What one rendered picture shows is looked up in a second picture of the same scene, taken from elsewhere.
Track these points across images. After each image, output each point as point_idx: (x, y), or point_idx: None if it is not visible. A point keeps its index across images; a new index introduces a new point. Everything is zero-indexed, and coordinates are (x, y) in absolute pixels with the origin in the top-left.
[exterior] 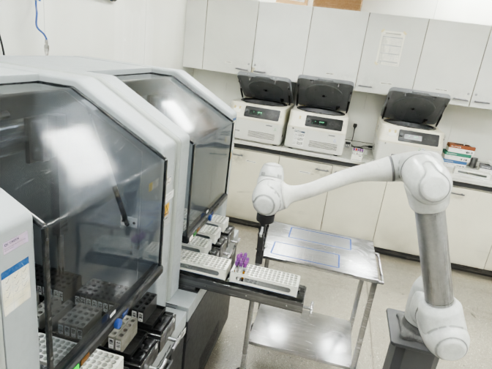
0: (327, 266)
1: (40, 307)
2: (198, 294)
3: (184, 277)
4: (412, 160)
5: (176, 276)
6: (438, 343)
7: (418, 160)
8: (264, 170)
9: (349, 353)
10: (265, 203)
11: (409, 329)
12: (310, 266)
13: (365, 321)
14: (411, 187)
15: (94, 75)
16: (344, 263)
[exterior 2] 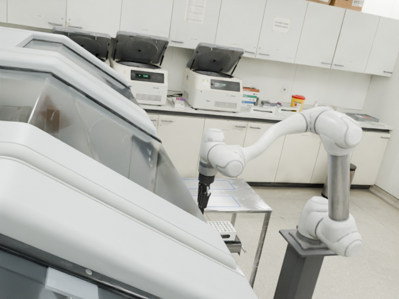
0: (232, 207)
1: None
2: None
3: None
4: (328, 116)
5: None
6: (347, 247)
7: (334, 116)
8: (211, 136)
9: (241, 273)
10: (236, 167)
11: (306, 242)
12: (221, 211)
13: (262, 244)
14: (336, 137)
15: (45, 53)
16: (240, 202)
